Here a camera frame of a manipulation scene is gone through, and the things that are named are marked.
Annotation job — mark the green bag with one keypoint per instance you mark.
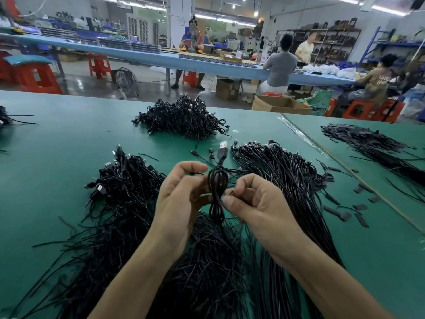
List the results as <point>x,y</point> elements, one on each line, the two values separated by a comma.
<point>319,101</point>

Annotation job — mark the person's right forearm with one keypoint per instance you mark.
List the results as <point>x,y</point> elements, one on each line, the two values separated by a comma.
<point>335,289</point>

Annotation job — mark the grey floor fan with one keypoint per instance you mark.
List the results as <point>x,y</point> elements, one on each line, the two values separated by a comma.
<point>124,83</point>

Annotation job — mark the pile of white bags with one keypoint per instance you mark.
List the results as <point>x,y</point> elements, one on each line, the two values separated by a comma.
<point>330,69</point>

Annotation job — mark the person's left forearm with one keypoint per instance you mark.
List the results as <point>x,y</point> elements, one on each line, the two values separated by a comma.
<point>129,285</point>

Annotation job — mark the small cardboard box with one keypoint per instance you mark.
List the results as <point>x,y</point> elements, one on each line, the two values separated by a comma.
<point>227,89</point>

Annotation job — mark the scattered dark tie pieces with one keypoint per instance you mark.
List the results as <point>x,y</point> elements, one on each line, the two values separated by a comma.
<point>362,219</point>

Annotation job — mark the white pillar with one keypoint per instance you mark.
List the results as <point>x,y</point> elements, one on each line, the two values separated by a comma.
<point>180,20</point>

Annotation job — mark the person's left hand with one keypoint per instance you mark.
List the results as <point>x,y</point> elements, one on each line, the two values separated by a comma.
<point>176,209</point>

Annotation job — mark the blue metal rack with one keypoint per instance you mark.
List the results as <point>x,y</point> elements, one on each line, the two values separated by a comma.
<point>392,44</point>

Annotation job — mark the person's right hand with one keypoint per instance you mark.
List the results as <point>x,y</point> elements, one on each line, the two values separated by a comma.
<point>269,216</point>

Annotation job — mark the open cardboard box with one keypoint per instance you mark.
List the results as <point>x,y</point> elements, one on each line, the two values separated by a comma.
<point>281,105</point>

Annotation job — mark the red plastic stool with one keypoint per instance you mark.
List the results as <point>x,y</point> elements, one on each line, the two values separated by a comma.
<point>99,65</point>
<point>190,79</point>
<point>360,109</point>
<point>3,66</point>

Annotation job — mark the red stool with blue seat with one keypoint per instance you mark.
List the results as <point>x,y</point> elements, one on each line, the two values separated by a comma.
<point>34,75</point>

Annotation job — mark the metal storage shelf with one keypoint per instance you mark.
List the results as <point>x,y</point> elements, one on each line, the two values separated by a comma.
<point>332,40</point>

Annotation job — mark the long blue workbench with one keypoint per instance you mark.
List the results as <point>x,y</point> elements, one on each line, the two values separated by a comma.
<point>169,58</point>

